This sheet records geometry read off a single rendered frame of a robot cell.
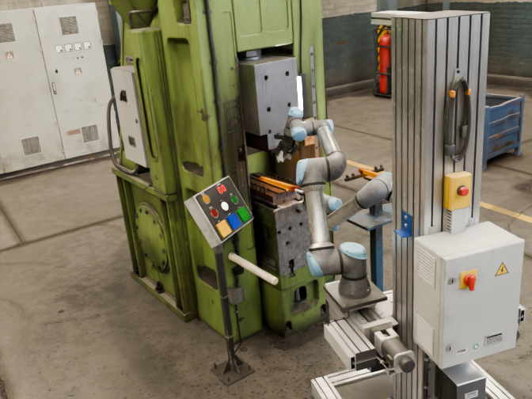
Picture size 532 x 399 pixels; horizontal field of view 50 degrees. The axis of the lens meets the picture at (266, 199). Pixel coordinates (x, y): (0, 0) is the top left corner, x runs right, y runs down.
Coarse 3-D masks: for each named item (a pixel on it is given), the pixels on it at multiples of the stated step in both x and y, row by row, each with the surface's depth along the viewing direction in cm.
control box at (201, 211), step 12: (228, 180) 318; (204, 192) 300; (216, 192) 306; (228, 192) 314; (192, 204) 295; (204, 204) 296; (216, 204) 303; (228, 204) 310; (240, 204) 317; (192, 216) 298; (204, 216) 294; (252, 216) 321; (204, 228) 296; (216, 228) 296; (240, 228) 310; (216, 240) 295
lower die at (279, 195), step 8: (264, 176) 379; (256, 184) 365; (264, 184) 363; (272, 184) 360; (272, 192) 352; (280, 192) 349; (288, 192) 352; (272, 200) 347; (280, 200) 350; (288, 200) 354
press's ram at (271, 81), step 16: (240, 64) 326; (256, 64) 317; (272, 64) 322; (288, 64) 329; (240, 80) 330; (256, 80) 318; (272, 80) 325; (288, 80) 331; (256, 96) 321; (272, 96) 328; (288, 96) 334; (256, 112) 325; (272, 112) 330; (256, 128) 330; (272, 128) 333
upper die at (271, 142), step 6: (246, 132) 349; (276, 132) 336; (282, 132) 338; (246, 138) 351; (252, 138) 346; (258, 138) 340; (264, 138) 335; (270, 138) 334; (252, 144) 348; (258, 144) 342; (264, 144) 337; (270, 144) 335; (276, 144) 338
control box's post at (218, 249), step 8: (216, 248) 318; (216, 256) 322; (216, 264) 324; (224, 272) 325; (224, 280) 327; (224, 288) 328; (224, 296) 330; (224, 304) 331; (224, 312) 333; (224, 320) 336; (224, 328) 339; (232, 336) 341; (232, 344) 342; (232, 352) 344; (232, 360) 345; (232, 368) 347
